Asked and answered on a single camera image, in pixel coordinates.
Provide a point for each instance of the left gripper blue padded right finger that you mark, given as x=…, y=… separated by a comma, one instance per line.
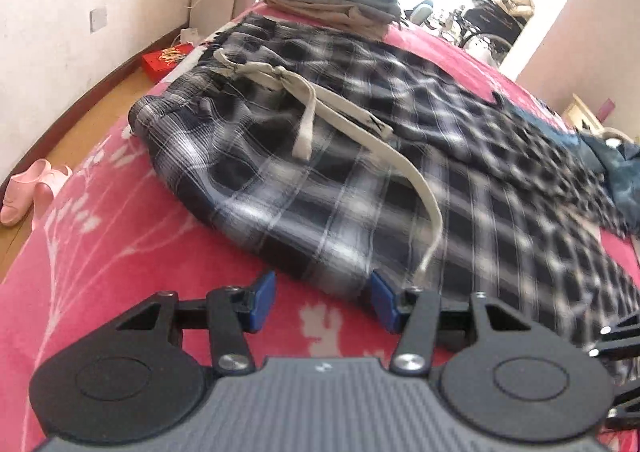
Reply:
x=391, y=304

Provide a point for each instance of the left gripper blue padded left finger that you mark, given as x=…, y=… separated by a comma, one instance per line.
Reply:
x=258, y=300

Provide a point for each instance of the black white plaid garment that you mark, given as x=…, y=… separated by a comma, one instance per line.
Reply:
x=331, y=157

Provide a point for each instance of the pink floral bed blanket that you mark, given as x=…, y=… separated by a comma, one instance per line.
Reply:
x=115, y=235

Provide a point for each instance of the light blue jeans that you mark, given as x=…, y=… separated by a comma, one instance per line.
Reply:
x=621, y=176

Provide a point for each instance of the dark blue jeans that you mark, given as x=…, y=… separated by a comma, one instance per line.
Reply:
x=571, y=142

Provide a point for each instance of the cream dresser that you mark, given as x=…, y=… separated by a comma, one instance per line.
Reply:
x=580, y=117

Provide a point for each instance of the pink slipper near bed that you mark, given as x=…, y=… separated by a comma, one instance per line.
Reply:
x=47, y=189

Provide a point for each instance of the red gift box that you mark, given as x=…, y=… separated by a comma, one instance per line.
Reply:
x=160, y=63

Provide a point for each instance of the folded beige garment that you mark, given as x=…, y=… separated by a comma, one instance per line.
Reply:
x=353, y=18

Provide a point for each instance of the black wheelchair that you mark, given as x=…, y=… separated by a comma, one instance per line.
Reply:
x=490, y=27

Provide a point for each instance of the pink slipper near wall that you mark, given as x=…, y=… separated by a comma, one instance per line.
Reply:
x=20, y=192

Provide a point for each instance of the wall switch plate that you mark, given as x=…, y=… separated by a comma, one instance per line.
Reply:
x=98, y=19

